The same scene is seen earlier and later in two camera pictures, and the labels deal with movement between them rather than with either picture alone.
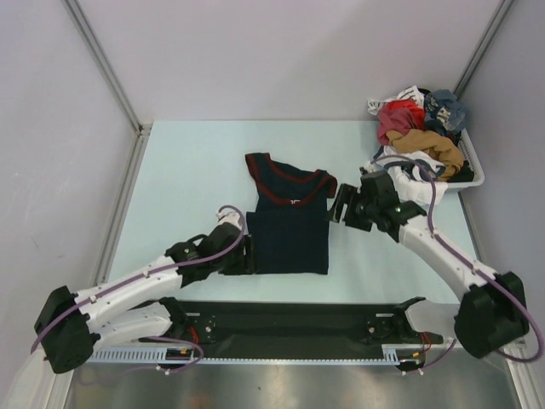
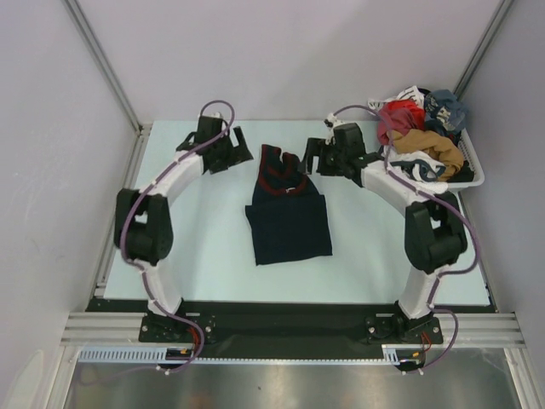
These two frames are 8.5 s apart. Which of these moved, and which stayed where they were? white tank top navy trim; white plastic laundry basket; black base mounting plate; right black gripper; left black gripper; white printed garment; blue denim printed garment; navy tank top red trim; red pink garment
Moved: left black gripper; navy tank top red trim; right black gripper
Stayed: blue denim printed garment; red pink garment; white tank top navy trim; white plastic laundry basket; black base mounting plate; white printed garment
